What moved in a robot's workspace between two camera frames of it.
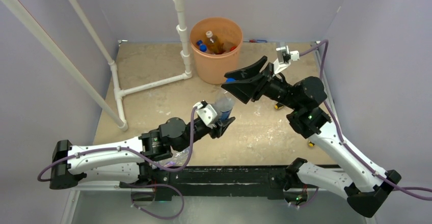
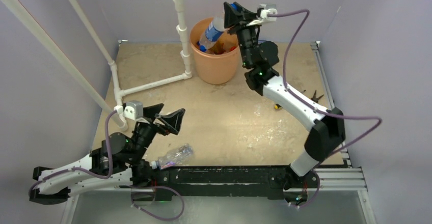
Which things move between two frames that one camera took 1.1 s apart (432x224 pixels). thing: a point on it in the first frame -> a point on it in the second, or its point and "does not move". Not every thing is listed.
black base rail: [221, 181] does not move
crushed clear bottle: [178, 158] does not move
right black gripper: [254, 87] -> [240, 20]
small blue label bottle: [225, 102] -> [213, 31]
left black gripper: [215, 132] -> [172, 122]
